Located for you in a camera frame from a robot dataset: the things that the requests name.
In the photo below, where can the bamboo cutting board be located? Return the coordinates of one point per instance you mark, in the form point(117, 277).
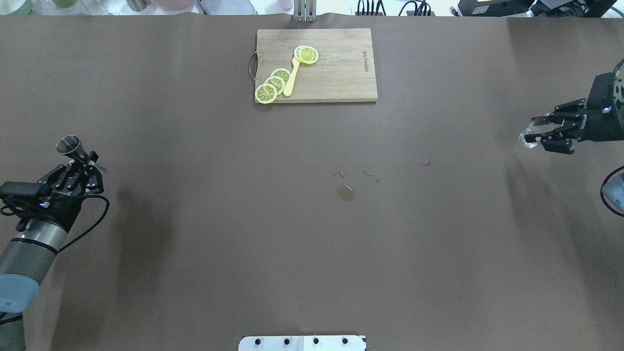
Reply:
point(344, 72)

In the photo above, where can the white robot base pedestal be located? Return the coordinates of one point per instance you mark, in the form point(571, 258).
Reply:
point(303, 343)

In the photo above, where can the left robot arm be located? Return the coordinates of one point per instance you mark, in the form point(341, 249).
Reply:
point(24, 264)

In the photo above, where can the steel jigger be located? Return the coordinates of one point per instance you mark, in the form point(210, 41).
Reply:
point(72, 147)

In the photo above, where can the lemon slice front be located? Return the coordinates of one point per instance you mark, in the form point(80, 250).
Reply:
point(266, 93)

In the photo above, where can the clear glass measuring cup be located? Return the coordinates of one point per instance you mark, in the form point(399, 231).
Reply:
point(530, 134)

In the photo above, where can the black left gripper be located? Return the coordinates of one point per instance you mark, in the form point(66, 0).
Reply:
point(62, 204)

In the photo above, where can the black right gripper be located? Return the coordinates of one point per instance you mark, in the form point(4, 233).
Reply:
point(600, 127)

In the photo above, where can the lemon slice at knife tip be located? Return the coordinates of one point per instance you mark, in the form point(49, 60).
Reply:
point(306, 54)

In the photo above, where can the yellow plastic knife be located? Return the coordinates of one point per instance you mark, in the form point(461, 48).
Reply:
point(289, 86)

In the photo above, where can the lemon slice middle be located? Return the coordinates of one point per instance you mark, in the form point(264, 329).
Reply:
point(277, 82)

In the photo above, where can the aluminium frame post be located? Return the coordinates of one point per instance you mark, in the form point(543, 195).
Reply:
point(305, 11)

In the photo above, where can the lemon slice back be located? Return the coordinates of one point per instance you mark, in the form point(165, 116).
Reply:
point(282, 72)

